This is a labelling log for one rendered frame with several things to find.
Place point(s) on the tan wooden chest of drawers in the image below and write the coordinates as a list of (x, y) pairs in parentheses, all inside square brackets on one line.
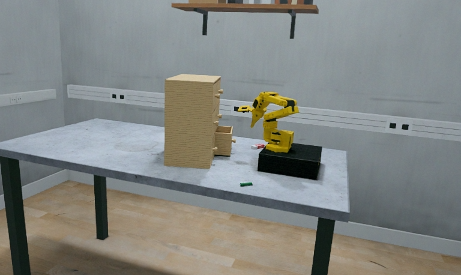
[(188, 120)]

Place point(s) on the red and white eraser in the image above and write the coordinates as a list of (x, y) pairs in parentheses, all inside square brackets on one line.
[(257, 146)]

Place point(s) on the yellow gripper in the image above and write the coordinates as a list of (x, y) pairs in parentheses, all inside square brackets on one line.
[(256, 114)]

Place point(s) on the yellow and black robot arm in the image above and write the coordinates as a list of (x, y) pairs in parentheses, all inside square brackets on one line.
[(279, 140)]

